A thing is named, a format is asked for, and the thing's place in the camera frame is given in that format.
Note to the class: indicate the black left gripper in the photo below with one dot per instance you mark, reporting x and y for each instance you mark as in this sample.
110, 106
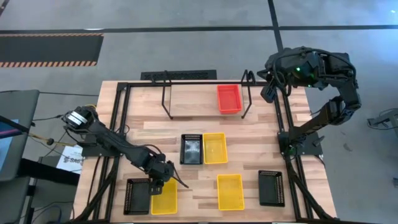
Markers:
160, 169

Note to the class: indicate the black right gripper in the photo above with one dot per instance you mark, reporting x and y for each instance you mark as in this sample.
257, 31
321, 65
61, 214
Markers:
278, 74

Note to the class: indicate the yellow plastic basket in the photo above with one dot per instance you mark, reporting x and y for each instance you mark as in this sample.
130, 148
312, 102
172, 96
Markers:
215, 148
164, 202
230, 192

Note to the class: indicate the black plastic basket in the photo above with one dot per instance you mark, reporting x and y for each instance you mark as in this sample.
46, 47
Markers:
191, 149
271, 188
137, 196

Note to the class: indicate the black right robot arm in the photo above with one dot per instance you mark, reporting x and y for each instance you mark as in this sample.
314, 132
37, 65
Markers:
342, 93

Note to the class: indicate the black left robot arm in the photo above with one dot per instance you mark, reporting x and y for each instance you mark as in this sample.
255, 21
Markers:
124, 149

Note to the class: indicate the white printed paper sheet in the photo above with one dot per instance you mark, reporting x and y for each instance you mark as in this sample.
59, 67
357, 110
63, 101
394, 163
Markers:
71, 161

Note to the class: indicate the black floor stand beam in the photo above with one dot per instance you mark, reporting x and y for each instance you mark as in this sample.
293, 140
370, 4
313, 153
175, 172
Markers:
46, 172

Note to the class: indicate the grey stand base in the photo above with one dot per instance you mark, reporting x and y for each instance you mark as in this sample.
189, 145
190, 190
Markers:
384, 119

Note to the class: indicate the blue-lit monitor screen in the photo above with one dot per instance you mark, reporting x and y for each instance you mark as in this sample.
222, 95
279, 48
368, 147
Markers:
4, 146

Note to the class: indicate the black hazard-striped floor mat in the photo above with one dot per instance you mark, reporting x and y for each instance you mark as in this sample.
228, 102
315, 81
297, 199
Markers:
46, 49

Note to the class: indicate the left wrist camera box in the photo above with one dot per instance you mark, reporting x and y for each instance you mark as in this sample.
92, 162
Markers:
156, 187

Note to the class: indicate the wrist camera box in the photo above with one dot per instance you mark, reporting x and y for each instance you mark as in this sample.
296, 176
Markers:
268, 94
156, 187

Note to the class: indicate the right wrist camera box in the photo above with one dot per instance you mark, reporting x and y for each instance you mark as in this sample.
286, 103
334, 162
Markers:
268, 94

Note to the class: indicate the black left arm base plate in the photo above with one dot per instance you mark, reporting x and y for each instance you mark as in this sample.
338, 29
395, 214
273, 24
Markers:
90, 152

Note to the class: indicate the black aluminium table frame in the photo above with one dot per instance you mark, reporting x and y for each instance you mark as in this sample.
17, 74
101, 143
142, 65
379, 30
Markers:
127, 96

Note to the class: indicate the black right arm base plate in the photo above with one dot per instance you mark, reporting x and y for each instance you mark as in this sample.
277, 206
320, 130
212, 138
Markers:
308, 150

